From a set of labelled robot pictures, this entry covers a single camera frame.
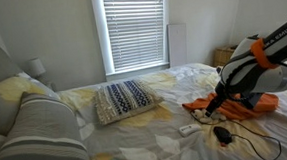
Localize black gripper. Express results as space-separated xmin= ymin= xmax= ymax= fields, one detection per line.
xmin=202 ymin=81 xmax=232 ymax=118

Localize small white remote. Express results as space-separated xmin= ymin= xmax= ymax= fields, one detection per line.
xmin=178 ymin=123 xmax=203 ymax=138

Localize white plush toy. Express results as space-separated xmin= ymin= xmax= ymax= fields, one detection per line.
xmin=190 ymin=106 xmax=227 ymax=125

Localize black computer mouse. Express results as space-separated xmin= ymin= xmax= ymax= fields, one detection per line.
xmin=212 ymin=125 xmax=234 ymax=146

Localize orange cloth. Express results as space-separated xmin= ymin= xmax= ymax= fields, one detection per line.
xmin=181 ymin=88 xmax=281 ymax=125

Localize wicker basket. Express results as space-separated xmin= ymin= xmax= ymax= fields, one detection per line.
xmin=212 ymin=44 xmax=239 ymax=69

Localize floral bedspread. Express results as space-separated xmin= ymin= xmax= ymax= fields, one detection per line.
xmin=55 ymin=57 xmax=287 ymax=160

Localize white flat panel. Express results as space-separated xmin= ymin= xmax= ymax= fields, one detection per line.
xmin=166 ymin=22 xmax=190 ymax=68

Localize blue white patterned pillow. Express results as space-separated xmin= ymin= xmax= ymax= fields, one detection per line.
xmin=93 ymin=77 xmax=166 ymax=126

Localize white window blinds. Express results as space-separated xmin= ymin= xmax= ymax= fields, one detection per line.
xmin=102 ymin=0 xmax=169 ymax=72

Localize grey striped pillow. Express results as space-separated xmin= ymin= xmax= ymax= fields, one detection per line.
xmin=0 ymin=87 xmax=92 ymax=160

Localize white bedside lamp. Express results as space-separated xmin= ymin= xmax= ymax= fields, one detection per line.
xmin=27 ymin=56 xmax=48 ymax=80

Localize orange velcro strap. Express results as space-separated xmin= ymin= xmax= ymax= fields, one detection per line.
xmin=249 ymin=36 xmax=279 ymax=71

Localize black mouse with cable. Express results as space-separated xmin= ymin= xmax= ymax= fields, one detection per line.
xmin=188 ymin=105 xmax=284 ymax=160

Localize white window frame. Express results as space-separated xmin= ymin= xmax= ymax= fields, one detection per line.
xmin=90 ymin=0 xmax=175 ymax=83

